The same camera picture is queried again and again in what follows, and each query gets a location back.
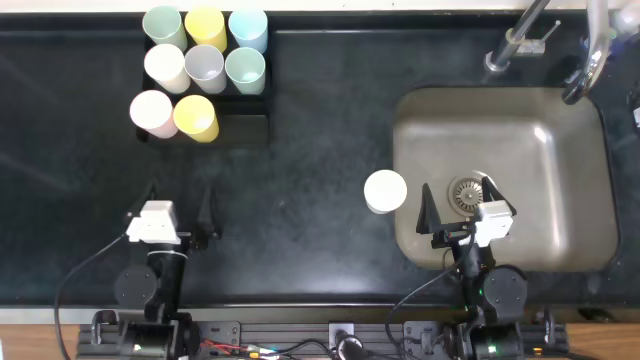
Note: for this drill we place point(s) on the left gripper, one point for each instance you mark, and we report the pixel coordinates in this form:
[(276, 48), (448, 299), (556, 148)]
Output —
[(195, 241)]

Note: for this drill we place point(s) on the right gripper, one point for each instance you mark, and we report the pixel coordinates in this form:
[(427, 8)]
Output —
[(452, 236)]

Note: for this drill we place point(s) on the white cup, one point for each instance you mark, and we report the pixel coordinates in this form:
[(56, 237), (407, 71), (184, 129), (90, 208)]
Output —
[(385, 191)]

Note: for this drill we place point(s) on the yellow cup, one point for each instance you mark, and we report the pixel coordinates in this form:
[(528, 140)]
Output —
[(204, 24), (194, 116)]

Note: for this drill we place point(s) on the pink cup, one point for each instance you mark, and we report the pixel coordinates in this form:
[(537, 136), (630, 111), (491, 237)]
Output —
[(150, 110)]

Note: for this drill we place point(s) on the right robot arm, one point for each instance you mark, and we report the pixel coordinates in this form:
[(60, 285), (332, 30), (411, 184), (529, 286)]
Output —
[(502, 290)]

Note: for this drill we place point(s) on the steel sink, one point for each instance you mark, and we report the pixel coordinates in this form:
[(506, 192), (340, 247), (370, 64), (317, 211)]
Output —
[(550, 200)]

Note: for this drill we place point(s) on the black tray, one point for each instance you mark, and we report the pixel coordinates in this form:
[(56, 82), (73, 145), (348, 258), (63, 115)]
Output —
[(245, 130)]

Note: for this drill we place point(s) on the cream cup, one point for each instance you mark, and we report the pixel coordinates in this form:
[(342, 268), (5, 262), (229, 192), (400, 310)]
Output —
[(164, 62)]

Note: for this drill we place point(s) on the grey cup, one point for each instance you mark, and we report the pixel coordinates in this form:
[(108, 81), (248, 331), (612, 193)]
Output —
[(204, 64)]

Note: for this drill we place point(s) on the green cup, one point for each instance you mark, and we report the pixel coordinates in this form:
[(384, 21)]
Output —
[(245, 67), (162, 25)]

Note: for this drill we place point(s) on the steel tap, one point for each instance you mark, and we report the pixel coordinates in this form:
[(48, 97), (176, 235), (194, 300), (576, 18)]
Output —
[(505, 47)]

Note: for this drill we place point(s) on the blue cup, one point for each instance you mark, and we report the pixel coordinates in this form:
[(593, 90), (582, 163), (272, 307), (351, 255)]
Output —
[(247, 27)]

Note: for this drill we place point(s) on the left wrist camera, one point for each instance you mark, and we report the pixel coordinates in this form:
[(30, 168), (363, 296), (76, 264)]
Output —
[(154, 222)]

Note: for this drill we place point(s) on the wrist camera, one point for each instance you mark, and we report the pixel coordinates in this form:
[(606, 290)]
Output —
[(154, 222), (494, 222)]

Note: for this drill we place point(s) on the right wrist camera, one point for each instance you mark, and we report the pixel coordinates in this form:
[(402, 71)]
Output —
[(494, 222)]

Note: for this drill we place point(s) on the mounting rail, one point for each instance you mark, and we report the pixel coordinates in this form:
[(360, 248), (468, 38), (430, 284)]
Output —
[(290, 336)]

